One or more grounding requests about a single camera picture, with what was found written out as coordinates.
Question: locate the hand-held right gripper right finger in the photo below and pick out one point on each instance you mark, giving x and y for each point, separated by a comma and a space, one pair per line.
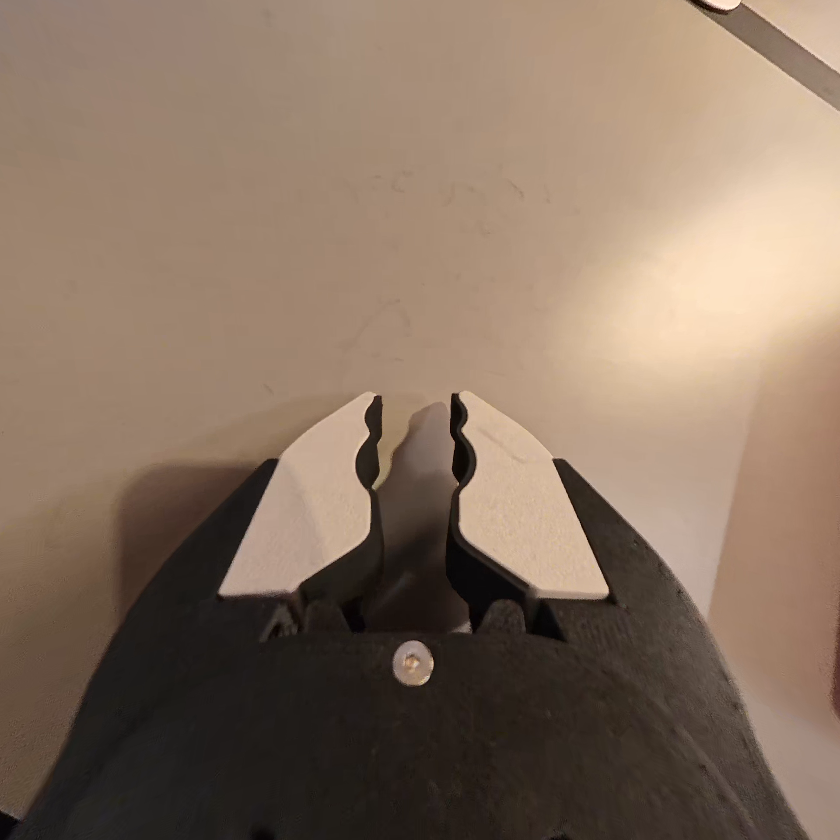
525, 518

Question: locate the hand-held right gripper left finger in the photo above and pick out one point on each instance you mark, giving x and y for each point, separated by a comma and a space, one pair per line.
302, 518

